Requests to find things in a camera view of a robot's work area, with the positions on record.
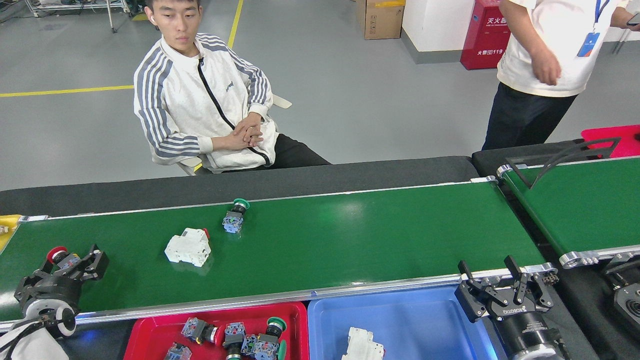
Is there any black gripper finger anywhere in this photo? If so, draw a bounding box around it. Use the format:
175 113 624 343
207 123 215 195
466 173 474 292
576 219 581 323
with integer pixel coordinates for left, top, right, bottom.
70 244 109 281
504 255 556 313
455 260 508 323
31 257 72 280

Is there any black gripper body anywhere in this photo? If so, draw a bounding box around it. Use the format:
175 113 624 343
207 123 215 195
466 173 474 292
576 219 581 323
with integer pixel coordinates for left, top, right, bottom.
487 297 568 360
14 272 82 312

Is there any white circuit breaker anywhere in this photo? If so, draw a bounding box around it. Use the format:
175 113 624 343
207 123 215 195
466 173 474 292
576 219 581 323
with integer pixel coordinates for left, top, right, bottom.
341 327 386 360
164 227 212 268

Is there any yellow plastic tray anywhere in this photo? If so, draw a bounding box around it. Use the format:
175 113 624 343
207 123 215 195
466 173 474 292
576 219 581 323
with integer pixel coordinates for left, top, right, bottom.
0 214 22 252

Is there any blue plastic tray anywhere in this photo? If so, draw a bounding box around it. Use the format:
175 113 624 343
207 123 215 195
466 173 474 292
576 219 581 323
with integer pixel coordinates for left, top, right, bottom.
306 285 501 360

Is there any red plastic tray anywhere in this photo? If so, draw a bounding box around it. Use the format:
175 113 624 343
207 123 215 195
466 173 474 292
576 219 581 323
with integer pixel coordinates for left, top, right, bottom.
123 301 309 360

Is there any short green conveyor belt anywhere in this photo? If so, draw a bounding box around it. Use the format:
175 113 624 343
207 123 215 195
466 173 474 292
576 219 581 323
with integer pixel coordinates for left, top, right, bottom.
496 155 640 270

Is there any black conveyor motor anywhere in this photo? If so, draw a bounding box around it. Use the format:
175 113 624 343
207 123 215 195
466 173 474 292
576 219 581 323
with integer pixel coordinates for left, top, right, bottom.
601 251 640 337

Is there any long green conveyor belt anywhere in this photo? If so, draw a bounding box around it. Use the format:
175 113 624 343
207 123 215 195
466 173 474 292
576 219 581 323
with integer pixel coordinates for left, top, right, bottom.
0 176 559 333

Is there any seated person's right hand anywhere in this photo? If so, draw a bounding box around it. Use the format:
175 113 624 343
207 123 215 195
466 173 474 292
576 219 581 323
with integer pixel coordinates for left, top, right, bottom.
220 127 263 151

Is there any seated person's left hand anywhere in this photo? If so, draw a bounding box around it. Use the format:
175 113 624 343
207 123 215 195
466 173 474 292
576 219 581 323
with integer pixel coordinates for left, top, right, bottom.
237 112 262 132

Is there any standing person's right hand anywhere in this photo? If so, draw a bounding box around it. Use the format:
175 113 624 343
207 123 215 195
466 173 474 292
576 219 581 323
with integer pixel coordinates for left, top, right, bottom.
531 47 562 86

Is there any red plastic crate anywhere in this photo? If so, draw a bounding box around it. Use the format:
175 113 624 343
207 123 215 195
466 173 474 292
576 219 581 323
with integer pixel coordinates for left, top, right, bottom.
581 124 640 159

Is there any seated person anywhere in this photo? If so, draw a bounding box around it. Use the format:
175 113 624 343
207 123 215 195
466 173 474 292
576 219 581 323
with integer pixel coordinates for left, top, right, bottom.
133 0 331 174

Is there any blue badge card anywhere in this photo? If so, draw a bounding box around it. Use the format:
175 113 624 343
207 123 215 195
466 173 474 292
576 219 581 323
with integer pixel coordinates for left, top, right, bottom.
576 32 601 58

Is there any red fire extinguisher cabinet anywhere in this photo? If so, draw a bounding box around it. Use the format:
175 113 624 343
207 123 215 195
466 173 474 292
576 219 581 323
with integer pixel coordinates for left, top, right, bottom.
460 0 512 71

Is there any white wheeled stand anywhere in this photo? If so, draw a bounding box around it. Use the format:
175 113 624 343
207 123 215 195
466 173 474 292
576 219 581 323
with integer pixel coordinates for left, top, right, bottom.
25 0 133 33

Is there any standing person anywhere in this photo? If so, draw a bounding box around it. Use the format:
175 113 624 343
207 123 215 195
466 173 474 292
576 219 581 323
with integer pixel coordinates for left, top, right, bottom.
481 0 640 152

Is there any brown cardboard box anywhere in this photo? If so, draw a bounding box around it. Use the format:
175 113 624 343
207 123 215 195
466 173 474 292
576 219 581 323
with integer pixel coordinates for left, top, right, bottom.
356 0 406 40

